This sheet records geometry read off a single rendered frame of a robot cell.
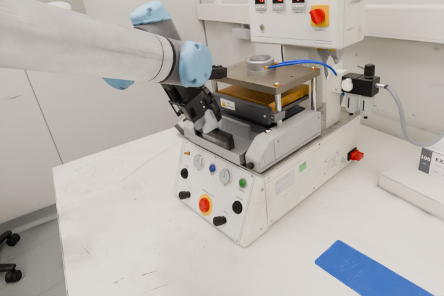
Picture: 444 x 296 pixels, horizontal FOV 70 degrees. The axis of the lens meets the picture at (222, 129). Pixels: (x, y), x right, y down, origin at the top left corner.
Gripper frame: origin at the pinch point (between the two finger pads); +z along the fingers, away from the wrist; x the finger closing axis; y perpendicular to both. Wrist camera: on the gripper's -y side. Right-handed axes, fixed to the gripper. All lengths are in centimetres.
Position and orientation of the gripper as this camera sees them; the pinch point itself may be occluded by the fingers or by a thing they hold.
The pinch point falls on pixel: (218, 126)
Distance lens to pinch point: 85.4
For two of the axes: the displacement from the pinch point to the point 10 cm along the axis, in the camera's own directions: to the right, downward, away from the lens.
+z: 3.7, 7.1, 5.9
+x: 6.4, 2.6, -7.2
